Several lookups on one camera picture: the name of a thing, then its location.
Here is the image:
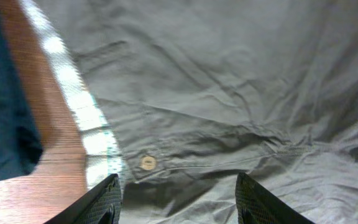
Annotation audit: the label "folded navy blue garment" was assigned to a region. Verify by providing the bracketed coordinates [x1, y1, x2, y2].
[0, 0, 44, 188]

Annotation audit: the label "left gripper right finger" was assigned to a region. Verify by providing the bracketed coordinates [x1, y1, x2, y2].
[235, 172, 314, 224]

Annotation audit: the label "grey shorts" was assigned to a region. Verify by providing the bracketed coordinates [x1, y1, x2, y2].
[21, 0, 358, 223]

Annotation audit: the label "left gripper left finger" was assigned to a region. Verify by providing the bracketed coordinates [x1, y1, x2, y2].
[45, 174, 122, 224]

